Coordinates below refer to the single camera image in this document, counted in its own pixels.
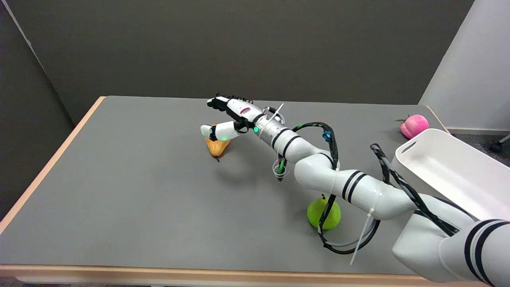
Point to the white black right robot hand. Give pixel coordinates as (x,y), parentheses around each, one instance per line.
(239,109)

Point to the yellow pear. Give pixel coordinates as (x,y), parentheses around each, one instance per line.
(217,146)

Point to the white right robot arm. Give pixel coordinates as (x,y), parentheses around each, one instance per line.
(358,187)

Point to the green apple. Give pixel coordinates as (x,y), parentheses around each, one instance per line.
(316,213)

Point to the pink peach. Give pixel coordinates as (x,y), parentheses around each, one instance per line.
(414,125)

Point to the white plastic basket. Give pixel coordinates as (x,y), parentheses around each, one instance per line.
(450,171)

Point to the black chair caster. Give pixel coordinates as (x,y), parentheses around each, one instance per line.
(496,147)

